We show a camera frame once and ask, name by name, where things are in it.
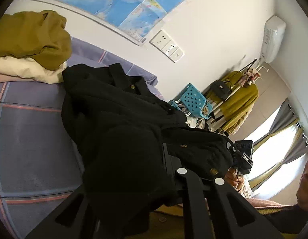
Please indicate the olive folded garment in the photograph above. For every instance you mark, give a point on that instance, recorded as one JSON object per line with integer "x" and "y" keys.
{"x": 31, "y": 37}

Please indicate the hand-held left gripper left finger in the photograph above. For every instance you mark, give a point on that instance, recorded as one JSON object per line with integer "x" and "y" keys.
{"x": 69, "y": 219}

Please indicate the person's right hand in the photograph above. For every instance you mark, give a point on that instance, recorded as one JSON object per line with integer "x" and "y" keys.
{"x": 232, "y": 179}

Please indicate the white wall socket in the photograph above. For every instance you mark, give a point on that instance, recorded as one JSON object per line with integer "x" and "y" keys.
{"x": 159, "y": 39}
{"x": 170, "y": 47}

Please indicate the grey curtain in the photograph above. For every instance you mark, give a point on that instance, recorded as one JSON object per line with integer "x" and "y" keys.
{"x": 296, "y": 151}
{"x": 281, "y": 119}

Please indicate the olive hanging cardigan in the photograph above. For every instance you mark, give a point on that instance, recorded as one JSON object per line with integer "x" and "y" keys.
{"x": 241, "y": 102}

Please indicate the small plush toy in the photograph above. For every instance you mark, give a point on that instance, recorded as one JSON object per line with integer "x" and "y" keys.
{"x": 249, "y": 76}

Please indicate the person's head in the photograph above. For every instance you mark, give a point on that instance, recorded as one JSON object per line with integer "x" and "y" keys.
{"x": 306, "y": 186}

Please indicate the bright window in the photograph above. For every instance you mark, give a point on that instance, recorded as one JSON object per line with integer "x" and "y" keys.
{"x": 271, "y": 159}

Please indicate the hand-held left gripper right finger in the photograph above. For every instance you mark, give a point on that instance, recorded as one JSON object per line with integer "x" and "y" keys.
{"x": 172, "y": 161}

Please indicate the white air conditioner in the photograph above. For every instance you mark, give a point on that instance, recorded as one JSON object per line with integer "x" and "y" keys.
{"x": 273, "y": 39}

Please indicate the white clothes rack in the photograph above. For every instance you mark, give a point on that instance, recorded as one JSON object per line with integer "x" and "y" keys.
{"x": 233, "y": 93}

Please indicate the cream striped hanging garment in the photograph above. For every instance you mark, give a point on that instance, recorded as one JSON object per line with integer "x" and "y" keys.
{"x": 233, "y": 127}

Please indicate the olive buttoned cloth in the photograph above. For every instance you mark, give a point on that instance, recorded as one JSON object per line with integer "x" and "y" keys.
{"x": 168, "y": 224}

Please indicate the black coat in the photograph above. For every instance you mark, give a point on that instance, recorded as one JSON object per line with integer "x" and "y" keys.
{"x": 119, "y": 134}

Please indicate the white wall switch plate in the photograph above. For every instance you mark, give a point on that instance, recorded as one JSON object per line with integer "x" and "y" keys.
{"x": 177, "y": 54}

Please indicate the black handbag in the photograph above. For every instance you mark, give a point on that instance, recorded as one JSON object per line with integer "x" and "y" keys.
{"x": 221, "y": 90}

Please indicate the colourful wall map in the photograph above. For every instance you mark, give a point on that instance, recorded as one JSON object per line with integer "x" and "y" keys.
{"x": 119, "y": 0}

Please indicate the purple plaid bedsheet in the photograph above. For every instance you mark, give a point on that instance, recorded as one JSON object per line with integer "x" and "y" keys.
{"x": 31, "y": 142}

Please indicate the cream folded garment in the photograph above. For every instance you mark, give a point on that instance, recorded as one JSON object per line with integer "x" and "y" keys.
{"x": 24, "y": 69}

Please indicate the teal perforated plastic basket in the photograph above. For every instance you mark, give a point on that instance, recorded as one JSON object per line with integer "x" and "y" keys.
{"x": 174, "y": 104}
{"x": 193, "y": 100}

